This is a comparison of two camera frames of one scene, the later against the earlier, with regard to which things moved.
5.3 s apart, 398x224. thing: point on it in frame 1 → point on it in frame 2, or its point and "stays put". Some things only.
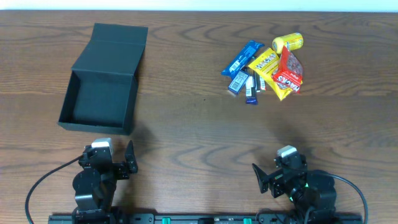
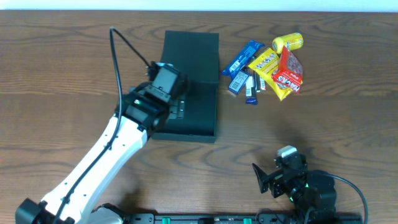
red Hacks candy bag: (290, 70) stays put
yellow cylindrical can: (291, 42) stays put
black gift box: (102, 89) → (193, 117)
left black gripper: (119, 170) → (176, 109)
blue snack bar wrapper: (252, 48) stays put
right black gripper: (277, 179) stays put
